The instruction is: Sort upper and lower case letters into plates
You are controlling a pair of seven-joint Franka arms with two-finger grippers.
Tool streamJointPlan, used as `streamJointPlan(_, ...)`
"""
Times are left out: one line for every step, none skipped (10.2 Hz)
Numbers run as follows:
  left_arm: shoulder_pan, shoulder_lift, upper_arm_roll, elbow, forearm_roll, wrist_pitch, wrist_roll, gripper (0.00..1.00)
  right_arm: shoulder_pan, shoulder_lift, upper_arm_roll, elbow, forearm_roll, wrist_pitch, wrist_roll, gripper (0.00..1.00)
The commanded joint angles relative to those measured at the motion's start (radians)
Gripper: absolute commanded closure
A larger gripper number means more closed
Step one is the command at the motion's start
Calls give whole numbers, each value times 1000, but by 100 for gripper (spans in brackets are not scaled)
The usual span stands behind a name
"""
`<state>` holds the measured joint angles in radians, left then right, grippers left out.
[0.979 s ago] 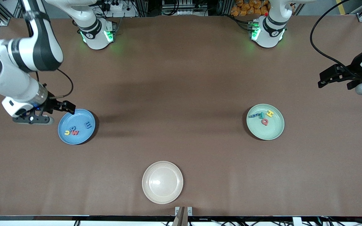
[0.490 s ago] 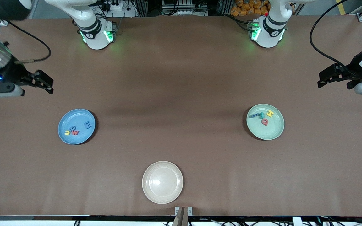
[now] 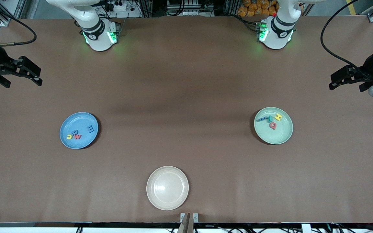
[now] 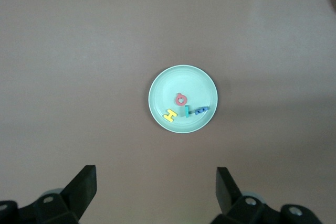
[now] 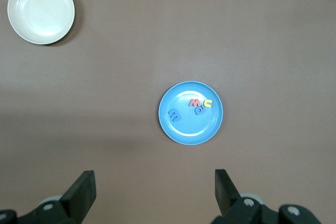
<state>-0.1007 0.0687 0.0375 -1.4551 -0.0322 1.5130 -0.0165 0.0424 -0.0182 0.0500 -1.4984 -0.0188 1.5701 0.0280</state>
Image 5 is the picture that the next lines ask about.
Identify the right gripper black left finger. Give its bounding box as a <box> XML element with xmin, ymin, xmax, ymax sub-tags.
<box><xmin>0</xmin><ymin>170</ymin><xmax>97</xmax><ymax>224</ymax></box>

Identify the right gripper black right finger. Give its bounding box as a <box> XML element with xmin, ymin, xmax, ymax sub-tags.
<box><xmin>212</xmin><ymin>169</ymin><xmax>321</xmax><ymax>224</ymax></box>

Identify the blue foam letter m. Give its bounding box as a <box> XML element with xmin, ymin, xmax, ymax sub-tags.
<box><xmin>167</xmin><ymin>108</ymin><xmax>183</xmax><ymax>123</ymax></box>

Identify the blue plate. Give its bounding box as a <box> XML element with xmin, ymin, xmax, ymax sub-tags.
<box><xmin>157</xmin><ymin>81</ymin><xmax>224</xmax><ymax>146</ymax></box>

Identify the cream plate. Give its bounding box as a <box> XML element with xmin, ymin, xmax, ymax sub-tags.
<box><xmin>7</xmin><ymin>0</ymin><xmax>76</xmax><ymax>45</ymax></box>

